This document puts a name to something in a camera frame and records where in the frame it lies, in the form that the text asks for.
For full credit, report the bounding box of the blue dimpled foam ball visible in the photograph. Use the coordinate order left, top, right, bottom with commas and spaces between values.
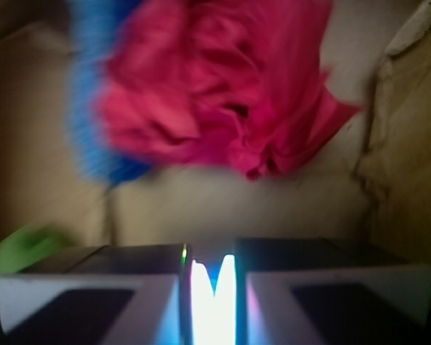
201, 262, 221, 296

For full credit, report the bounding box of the red crumpled tissue paper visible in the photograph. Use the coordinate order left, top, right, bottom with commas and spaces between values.
96, 1, 358, 180

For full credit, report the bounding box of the brown paper bag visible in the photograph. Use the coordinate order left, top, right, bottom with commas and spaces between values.
0, 1, 431, 264

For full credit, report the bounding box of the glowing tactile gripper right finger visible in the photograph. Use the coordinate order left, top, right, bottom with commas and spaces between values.
233, 238, 431, 344

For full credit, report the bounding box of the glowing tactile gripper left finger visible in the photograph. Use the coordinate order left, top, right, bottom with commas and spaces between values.
0, 244, 192, 344

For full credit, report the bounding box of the green plush toy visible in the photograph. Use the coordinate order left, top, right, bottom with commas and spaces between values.
0, 226, 75, 275

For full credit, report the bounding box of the blue rectangular sponge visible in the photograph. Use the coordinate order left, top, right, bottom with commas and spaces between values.
67, 0, 152, 186

